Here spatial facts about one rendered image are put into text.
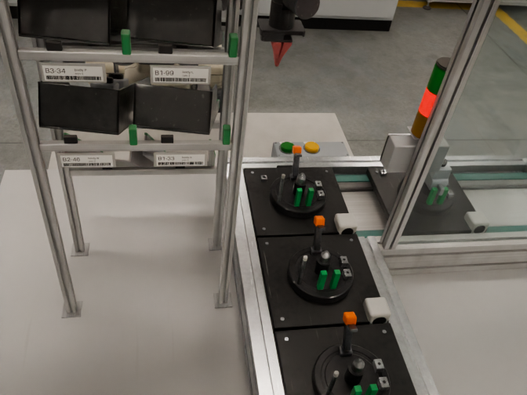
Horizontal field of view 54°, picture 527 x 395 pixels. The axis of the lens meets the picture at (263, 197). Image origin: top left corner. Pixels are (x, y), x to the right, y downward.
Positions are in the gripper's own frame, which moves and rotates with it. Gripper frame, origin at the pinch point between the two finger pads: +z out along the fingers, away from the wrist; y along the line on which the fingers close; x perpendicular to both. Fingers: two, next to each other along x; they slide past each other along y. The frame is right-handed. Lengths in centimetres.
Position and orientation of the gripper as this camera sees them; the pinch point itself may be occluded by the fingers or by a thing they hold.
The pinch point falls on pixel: (276, 62)
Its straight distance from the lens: 128.0
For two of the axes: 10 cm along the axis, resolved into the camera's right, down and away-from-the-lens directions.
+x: -1.4, -6.6, 7.4
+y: 9.9, -0.2, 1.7
